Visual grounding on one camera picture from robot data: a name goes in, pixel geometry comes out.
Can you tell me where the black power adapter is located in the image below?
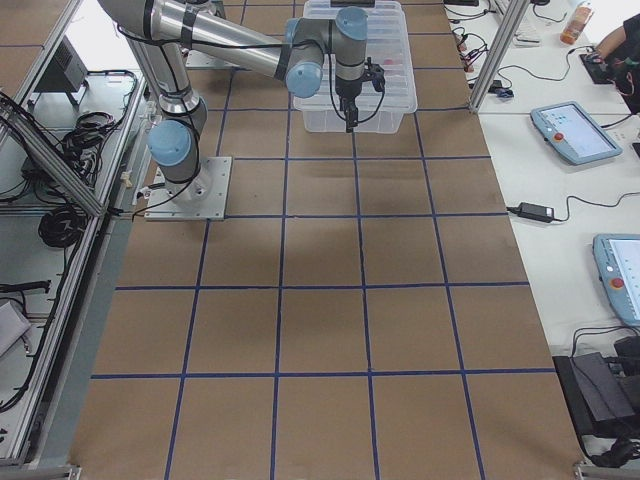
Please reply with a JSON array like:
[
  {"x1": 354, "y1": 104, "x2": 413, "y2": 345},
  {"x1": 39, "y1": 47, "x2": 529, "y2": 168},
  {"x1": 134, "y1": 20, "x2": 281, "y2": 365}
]
[{"x1": 507, "y1": 202, "x2": 555, "y2": 223}]

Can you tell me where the clear plastic box lid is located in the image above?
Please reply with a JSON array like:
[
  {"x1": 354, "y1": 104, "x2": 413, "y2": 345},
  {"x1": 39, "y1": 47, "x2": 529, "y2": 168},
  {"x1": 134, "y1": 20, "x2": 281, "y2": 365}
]
[{"x1": 285, "y1": 6, "x2": 367, "y2": 101}]

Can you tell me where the orange bottle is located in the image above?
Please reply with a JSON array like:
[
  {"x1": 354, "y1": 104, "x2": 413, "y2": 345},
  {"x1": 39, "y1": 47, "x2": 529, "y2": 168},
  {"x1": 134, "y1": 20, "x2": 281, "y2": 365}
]
[{"x1": 559, "y1": 1, "x2": 594, "y2": 45}]

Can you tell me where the aluminium frame post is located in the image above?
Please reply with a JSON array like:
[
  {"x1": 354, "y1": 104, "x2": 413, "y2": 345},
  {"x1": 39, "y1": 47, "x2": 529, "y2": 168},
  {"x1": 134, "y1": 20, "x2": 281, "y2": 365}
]
[{"x1": 468, "y1": 0, "x2": 529, "y2": 114}]

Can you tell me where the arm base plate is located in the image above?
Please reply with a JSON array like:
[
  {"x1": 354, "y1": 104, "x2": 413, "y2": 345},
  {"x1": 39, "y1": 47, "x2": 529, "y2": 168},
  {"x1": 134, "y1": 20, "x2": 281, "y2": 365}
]
[
  {"x1": 185, "y1": 50, "x2": 235, "y2": 70},
  {"x1": 143, "y1": 156, "x2": 233, "y2": 221}
]

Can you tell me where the teach pendant tablet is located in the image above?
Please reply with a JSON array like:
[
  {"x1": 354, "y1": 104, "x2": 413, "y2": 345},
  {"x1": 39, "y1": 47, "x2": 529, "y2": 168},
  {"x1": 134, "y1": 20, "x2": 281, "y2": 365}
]
[
  {"x1": 592, "y1": 234, "x2": 639, "y2": 327},
  {"x1": 530, "y1": 101, "x2": 622, "y2": 165}
]

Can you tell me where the black laptop stand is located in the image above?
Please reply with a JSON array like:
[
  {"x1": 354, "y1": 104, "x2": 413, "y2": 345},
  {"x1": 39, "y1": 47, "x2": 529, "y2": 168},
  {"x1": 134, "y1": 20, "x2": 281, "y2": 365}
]
[{"x1": 553, "y1": 352, "x2": 639, "y2": 439}]

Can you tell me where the clear plastic storage box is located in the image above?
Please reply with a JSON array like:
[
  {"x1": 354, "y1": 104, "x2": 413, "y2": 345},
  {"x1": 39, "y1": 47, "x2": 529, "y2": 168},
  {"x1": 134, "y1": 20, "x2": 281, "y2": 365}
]
[{"x1": 294, "y1": 1, "x2": 417, "y2": 134}]

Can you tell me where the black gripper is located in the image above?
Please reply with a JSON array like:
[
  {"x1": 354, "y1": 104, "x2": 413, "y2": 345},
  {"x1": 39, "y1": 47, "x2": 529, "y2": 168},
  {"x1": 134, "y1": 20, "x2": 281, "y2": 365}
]
[{"x1": 335, "y1": 55, "x2": 385, "y2": 133}]

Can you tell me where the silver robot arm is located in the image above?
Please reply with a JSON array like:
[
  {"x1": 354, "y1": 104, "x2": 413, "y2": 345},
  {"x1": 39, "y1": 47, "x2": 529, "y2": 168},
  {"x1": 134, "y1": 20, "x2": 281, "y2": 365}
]
[{"x1": 100, "y1": 1, "x2": 385, "y2": 203}]

